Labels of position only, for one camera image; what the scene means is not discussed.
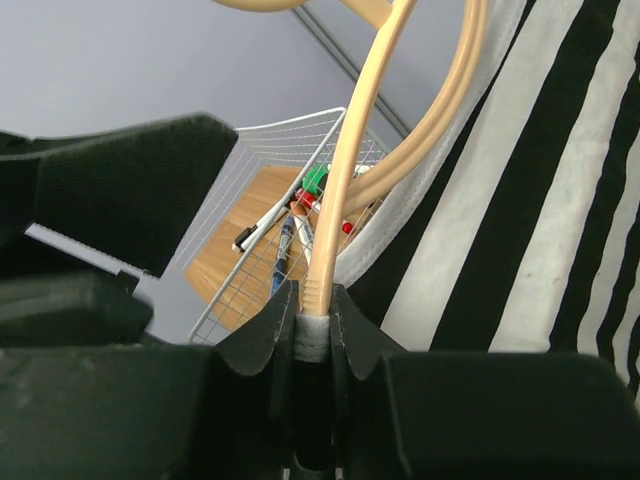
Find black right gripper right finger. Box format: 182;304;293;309
330;286;639;479

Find orange cap marker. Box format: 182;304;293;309
289;201;314;265

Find black white marker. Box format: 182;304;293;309
231;192;296;253

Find blue pen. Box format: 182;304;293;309
270;215;295;297

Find red cap marker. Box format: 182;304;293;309
295;188;354;234

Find black white striped tank top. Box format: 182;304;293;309
323;1;639;395

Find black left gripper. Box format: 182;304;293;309
1;113;238;345

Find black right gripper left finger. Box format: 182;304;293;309
1;279;295;479

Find green cap marker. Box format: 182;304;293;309
302;164;331;197

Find white wire basket shelf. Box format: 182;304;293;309
172;106;391;346

